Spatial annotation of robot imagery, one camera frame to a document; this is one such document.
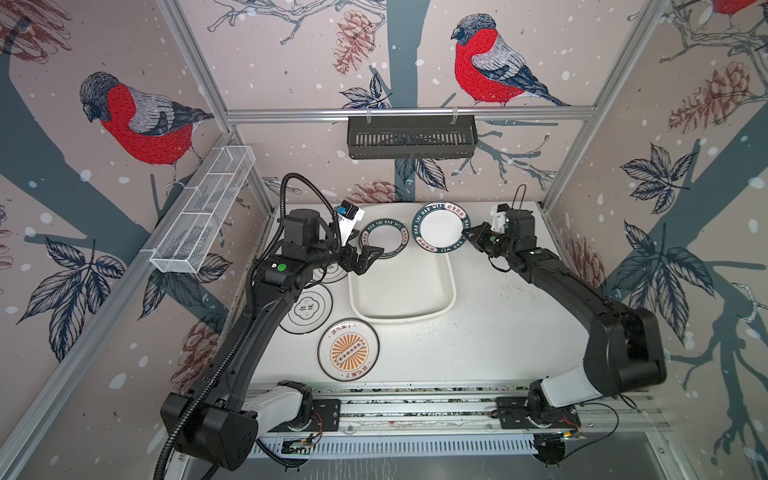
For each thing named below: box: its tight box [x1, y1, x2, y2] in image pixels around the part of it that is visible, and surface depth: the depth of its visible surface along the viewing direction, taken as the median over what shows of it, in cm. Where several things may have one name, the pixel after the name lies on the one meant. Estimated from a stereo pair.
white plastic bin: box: [348, 203, 457, 323], surface depth 98 cm
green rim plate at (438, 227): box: [412, 201, 471, 254], surface depth 92 cm
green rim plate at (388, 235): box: [359, 218, 410, 259], surface depth 112 cm
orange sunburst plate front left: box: [317, 317, 380, 382], surface depth 86 cm
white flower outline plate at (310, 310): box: [279, 283, 333, 334], surface depth 93 cm
